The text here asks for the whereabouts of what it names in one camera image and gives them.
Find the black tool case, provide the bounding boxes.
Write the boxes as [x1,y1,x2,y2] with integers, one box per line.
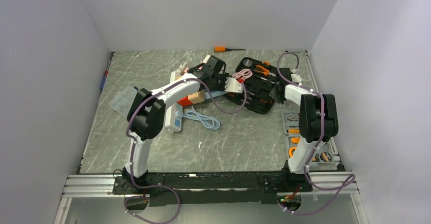
[235,57,277,114]

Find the light blue cable with plug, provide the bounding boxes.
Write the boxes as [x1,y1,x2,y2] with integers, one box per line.
[183,105,222,131]

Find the white long power strip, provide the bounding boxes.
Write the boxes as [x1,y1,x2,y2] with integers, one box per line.
[164,71,183,133]

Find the grey tool case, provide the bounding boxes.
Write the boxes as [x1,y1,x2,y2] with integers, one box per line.
[281,112,340,168]

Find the clear plastic parts box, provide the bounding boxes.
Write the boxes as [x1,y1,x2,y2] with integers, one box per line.
[108,86,138,118]

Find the light blue power strip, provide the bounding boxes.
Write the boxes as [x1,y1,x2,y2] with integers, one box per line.
[204,91,227,100]

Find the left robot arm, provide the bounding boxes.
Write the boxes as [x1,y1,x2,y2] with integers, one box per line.
[122,55,230,194]

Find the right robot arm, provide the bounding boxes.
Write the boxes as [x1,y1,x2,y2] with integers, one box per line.
[277,68,339,191]

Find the beige cube socket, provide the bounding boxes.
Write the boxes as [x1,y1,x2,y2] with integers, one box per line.
[187,90,205,104]

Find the red cube socket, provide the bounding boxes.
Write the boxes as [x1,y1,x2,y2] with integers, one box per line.
[177,97,193,107]

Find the orange pliers in black case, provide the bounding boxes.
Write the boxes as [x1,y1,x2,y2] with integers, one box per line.
[254,65,273,77]

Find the orange tape measure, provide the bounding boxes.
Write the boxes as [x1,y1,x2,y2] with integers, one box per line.
[288,146,296,157]

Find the red blue pen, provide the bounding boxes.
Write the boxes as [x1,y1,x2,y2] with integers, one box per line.
[100,64,110,91]

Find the orange handled screwdriver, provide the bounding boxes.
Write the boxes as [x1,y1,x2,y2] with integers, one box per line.
[213,47,245,53]

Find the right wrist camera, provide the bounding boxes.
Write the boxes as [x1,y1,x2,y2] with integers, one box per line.
[291,73,302,84]

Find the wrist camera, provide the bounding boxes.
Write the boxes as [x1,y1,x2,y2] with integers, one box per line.
[224,77,243,93]
[291,73,302,84]

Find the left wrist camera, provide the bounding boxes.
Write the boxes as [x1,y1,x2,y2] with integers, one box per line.
[224,77,243,93]

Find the pink coiled cable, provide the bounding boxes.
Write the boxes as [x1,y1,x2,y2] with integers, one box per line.
[233,69,253,84]

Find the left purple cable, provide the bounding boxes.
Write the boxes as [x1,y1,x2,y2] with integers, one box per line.
[124,68,248,224]

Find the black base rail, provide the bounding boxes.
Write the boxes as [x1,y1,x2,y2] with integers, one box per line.
[112,168,313,207]

